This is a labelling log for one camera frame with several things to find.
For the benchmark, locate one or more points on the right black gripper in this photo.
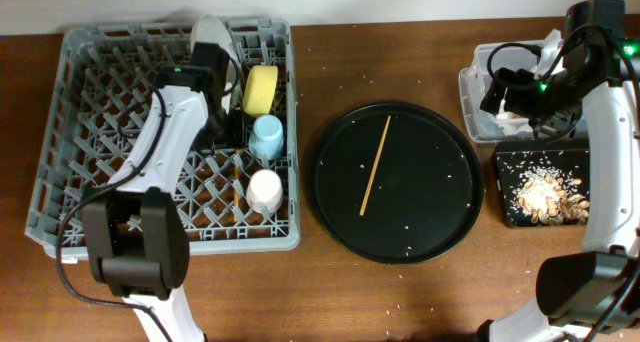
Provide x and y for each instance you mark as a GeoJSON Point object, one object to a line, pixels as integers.
{"type": "Point", "coordinates": [516, 80]}

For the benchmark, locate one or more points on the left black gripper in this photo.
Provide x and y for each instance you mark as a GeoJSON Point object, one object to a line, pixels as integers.
{"type": "Point", "coordinates": [237, 139]}

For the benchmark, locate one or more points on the blue plastic cup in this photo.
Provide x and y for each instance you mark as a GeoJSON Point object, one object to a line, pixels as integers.
{"type": "Point", "coordinates": [267, 137]}

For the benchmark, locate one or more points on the yellow bowl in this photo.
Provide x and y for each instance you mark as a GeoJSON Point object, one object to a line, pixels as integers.
{"type": "Point", "coordinates": [260, 90]}

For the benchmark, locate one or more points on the pink plastic cup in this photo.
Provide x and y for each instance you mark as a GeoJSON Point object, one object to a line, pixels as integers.
{"type": "Point", "coordinates": [265, 191]}

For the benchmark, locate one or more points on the grey round plate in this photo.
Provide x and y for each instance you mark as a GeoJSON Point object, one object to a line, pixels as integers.
{"type": "Point", "coordinates": [210, 29]}

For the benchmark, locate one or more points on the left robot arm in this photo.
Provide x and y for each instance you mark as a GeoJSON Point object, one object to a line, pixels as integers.
{"type": "Point", "coordinates": [134, 235]}

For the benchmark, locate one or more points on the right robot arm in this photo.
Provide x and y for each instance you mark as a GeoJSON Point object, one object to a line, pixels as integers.
{"type": "Point", "coordinates": [593, 75]}

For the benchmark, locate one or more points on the grey dishwasher rack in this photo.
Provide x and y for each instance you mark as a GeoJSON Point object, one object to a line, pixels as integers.
{"type": "Point", "coordinates": [101, 101]}

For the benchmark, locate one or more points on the crumpled white paper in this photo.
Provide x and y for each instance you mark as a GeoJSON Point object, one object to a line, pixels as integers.
{"type": "Point", "coordinates": [511, 124]}

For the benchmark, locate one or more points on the clear plastic bin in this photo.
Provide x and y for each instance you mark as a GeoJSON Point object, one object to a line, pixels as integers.
{"type": "Point", "coordinates": [474, 82]}

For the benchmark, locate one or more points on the rectangular black tray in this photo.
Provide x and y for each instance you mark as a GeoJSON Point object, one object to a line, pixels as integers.
{"type": "Point", "coordinates": [569, 156]}

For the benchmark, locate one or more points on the round black tray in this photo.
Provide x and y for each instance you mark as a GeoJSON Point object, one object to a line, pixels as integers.
{"type": "Point", "coordinates": [428, 189]}

